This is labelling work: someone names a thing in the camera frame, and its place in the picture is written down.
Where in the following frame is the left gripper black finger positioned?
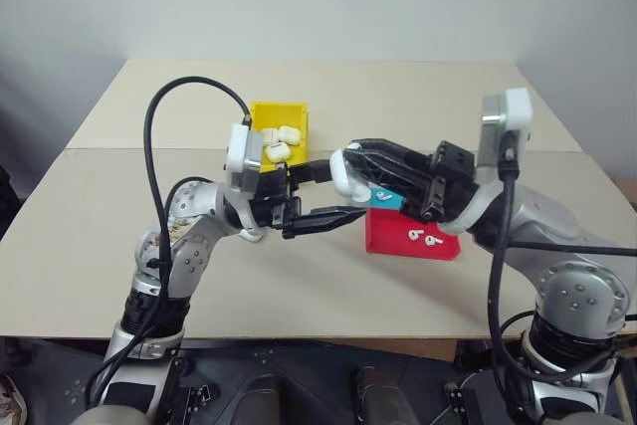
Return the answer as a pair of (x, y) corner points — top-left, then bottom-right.
(290, 158), (333, 191)
(281, 204), (368, 241)

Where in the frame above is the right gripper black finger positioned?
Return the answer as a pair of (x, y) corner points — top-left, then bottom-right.
(346, 152), (430, 213)
(346, 137), (438, 173)

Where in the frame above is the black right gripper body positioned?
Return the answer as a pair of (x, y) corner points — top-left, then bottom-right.
(420, 140), (480, 225)

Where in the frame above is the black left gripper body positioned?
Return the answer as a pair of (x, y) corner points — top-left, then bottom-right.
(248, 165), (304, 238)

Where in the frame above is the yellow plastic bin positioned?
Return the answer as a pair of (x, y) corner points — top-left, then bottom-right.
(247, 101), (313, 171)

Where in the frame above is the teal flat tray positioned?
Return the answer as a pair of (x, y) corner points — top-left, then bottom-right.
(367, 185), (403, 212)

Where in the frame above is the red flat tray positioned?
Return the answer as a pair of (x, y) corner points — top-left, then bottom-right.
(364, 208), (462, 262)

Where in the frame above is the brown cardboard box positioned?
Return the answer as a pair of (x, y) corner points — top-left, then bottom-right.
(614, 176), (637, 207)

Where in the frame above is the dark furniture piece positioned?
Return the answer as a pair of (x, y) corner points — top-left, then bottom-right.
(0, 165), (14, 242)

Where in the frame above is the white worn shoe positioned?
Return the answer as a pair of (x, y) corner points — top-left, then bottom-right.
(0, 372), (29, 425)

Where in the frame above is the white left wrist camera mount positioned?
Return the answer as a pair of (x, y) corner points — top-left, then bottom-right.
(223, 123), (268, 243)

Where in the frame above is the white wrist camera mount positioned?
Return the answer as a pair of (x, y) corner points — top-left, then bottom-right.
(439, 88), (532, 236)
(223, 123), (268, 243)

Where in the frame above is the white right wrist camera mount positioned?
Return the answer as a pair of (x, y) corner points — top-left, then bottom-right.
(439, 88), (532, 236)

